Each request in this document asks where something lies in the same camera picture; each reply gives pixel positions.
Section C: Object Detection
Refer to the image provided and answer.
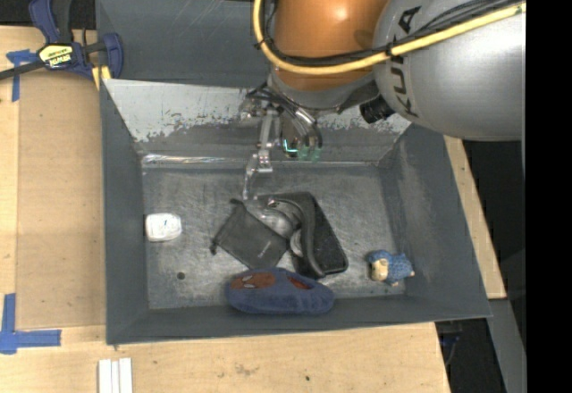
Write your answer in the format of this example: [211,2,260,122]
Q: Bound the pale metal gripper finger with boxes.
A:
[242,154,261,201]
[257,148,275,174]

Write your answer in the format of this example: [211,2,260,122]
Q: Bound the shiny grey curved object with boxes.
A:
[248,198,310,259]

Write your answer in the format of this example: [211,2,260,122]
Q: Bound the black cloth pouch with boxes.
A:
[209,198,292,272]

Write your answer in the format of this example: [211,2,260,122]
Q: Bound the grey metal bin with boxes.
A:
[94,0,493,346]

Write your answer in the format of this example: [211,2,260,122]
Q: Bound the white rounded small box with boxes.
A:
[144,212,183,243]

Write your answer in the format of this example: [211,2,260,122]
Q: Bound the black flat case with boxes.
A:
[256,190,350,280]

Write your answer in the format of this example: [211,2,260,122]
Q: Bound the blue slipper with red-brown print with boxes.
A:
[223,266,337,317]

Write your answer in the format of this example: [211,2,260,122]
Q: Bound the blue toy animal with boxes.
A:
[365,248,416,288]

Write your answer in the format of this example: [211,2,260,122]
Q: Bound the black cylinder on white bracket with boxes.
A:
[344,89,398,125]

